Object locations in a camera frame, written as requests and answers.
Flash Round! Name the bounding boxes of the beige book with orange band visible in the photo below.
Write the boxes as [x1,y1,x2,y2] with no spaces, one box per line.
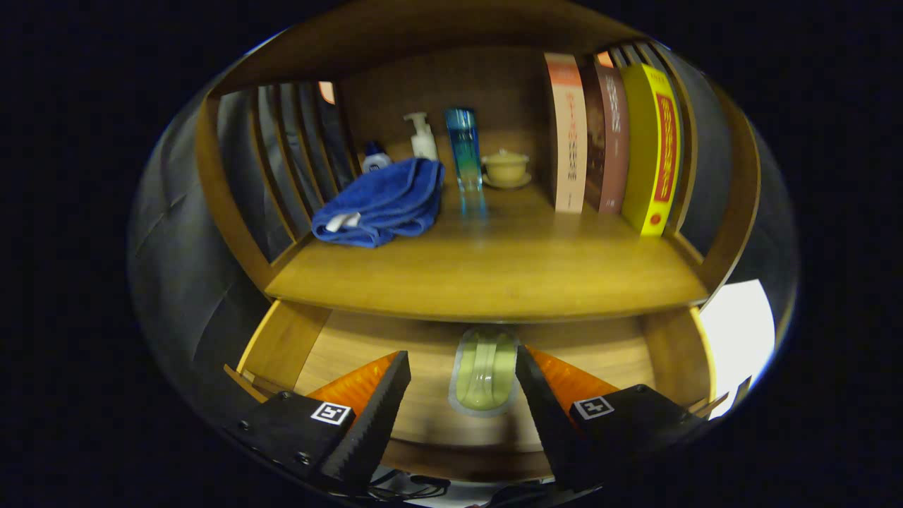
[543,52,588,214]

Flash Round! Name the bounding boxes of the brown book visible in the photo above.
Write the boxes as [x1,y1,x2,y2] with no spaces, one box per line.
[582,56,631,215]

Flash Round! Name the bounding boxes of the folded blue towel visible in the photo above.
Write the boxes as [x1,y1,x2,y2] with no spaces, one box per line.
[311,157,447,249]

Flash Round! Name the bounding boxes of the white pump bottle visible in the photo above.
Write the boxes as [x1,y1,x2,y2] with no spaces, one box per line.
[404,111,440,162]

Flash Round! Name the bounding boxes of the wooden countertop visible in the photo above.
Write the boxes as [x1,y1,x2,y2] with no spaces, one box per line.
[265,180,710,324]

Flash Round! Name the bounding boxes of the small white bottle blue cap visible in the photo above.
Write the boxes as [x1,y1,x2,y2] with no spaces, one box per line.
[362,141,393,174]

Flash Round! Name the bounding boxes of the tall blue glass bottle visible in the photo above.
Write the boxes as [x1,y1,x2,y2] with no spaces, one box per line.
[444,107,484,197]

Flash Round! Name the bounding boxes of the yellow book with red label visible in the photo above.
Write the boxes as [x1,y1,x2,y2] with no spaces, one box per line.
[621,63,684,237]

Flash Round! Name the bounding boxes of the beige lidded teacup with saucer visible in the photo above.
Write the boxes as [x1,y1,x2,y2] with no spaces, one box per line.
[481,148,533,190]

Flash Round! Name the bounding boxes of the black floor cables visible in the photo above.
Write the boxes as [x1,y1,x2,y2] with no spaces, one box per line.
[367,469,558,507]

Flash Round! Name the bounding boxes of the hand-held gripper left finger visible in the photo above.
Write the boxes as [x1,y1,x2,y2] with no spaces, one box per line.
[224,351,412,495]

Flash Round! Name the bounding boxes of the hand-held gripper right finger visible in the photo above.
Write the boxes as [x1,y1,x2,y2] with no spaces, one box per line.
[515,344,710,495]

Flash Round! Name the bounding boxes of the green scrub brush white base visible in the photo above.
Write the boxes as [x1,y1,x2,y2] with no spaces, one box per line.
[449,326,521,417]

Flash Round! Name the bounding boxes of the white table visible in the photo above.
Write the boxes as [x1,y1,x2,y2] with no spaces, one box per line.
[698,279,777,421]

